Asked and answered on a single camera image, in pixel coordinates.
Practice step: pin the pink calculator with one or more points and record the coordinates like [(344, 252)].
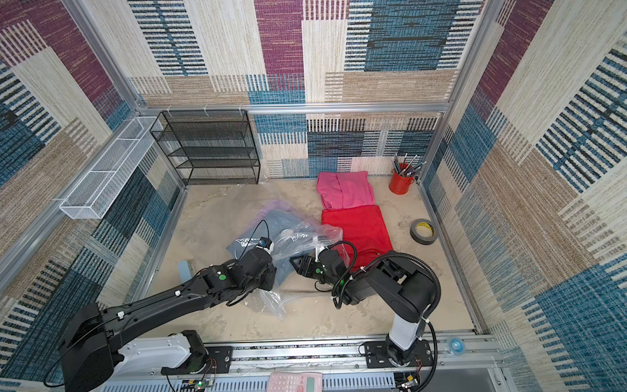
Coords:
[(295, 382)]

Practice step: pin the red pen holder cup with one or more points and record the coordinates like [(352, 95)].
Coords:
[(402, 180)]

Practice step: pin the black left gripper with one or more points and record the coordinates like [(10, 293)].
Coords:
[(272, 275)]

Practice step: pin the red garment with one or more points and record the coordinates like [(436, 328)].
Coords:
[(365, 228)]

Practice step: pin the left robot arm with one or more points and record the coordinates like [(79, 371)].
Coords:
[(91, 345)]

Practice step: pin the black mesh shelf rack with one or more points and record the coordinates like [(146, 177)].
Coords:
[(209, 147)]

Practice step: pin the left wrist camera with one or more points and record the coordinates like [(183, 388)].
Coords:
[(265, 244)]

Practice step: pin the blue denim jeans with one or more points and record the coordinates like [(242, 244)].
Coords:
[(287, 233)]

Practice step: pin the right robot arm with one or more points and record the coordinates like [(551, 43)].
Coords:
[(404, 282)]

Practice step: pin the white wire mesh basket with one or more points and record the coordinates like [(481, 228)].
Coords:
[(97, 190)]

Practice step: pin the pink trousers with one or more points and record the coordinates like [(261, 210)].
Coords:
[(345, 190)]

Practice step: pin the clear plastic vacuum bag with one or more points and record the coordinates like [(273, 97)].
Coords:
[(274, 302)]

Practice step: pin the grey tape roll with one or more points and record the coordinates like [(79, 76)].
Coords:
[(423, 232)]

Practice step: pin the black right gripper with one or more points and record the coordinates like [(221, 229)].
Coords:
[(312, 267)]

